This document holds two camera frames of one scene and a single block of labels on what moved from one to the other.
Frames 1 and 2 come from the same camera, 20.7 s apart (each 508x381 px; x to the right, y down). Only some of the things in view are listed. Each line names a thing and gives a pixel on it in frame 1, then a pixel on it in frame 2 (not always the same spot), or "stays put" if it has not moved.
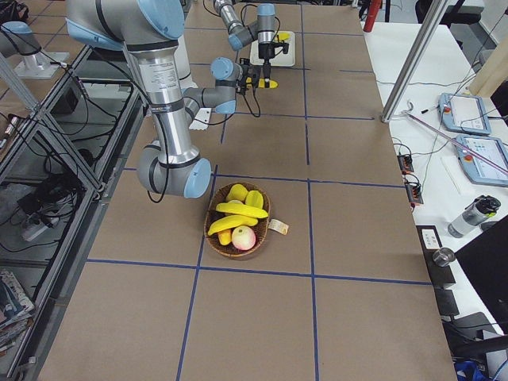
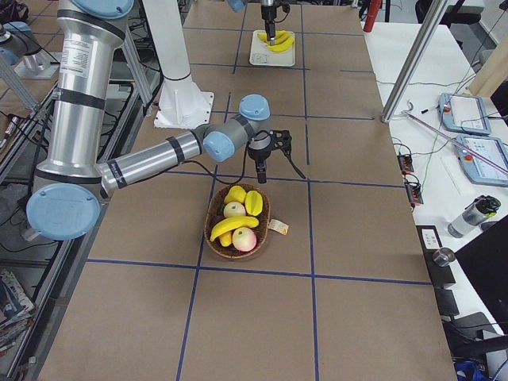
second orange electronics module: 413,193 stays put
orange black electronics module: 406,163 stays put
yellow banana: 241,209 → 263,36
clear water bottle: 476,213 stays put
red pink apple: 244,238 stays put
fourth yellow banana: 232,221 stays put
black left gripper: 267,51 → 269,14
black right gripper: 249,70 → 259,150
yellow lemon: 237,192 stays put
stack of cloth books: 16,310 stays put
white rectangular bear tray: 280,59 stays put
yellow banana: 273,84 → 281,39
